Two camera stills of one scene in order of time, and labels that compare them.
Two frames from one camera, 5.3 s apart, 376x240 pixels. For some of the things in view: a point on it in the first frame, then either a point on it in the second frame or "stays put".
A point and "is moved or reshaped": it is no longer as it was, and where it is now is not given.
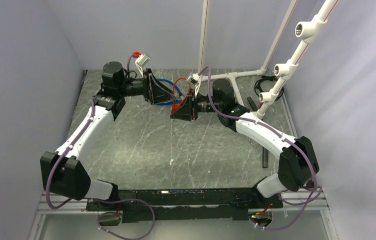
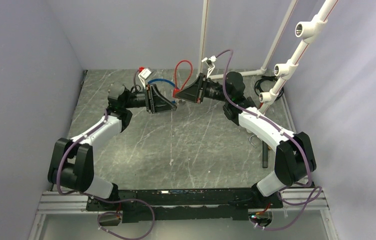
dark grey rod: [265, 151] stays put
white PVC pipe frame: [307, 31] stays put
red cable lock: [175, 106] is moved or reshaped
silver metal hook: [252, 143] stays put
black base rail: [183, 205] stays put
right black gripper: [189, 108] → [193, 92]
